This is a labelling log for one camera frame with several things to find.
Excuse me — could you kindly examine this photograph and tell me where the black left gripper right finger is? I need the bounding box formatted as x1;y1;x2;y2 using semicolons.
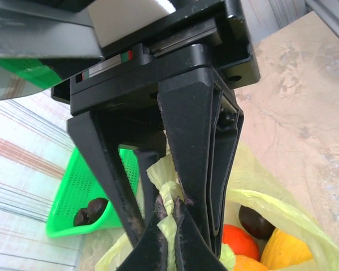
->
173;197;229;271

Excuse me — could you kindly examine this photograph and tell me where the orange fake orange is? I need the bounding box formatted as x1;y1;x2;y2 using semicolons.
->
233;255;269;271

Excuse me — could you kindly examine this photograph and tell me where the green plastic mesh basket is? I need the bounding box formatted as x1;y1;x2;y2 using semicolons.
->
46;148;139;239

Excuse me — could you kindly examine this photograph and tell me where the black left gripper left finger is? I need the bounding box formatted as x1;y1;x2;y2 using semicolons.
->
115;196;171;271

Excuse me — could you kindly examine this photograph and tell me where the yellow-green plastic bag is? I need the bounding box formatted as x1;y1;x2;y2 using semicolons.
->
94;141;339;271

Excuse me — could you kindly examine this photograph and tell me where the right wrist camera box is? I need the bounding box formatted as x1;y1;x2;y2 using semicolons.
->
0;0;176;103

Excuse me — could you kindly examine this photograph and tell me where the dark avocado lower left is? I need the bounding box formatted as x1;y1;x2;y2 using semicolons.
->
73;208;92;227

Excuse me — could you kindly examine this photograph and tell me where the red-orange fake persimmon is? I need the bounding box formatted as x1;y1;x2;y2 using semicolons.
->
221;224;260;262

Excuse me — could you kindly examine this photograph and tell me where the yellow fake lemon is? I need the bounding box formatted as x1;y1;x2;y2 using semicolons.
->
260;228;314;271

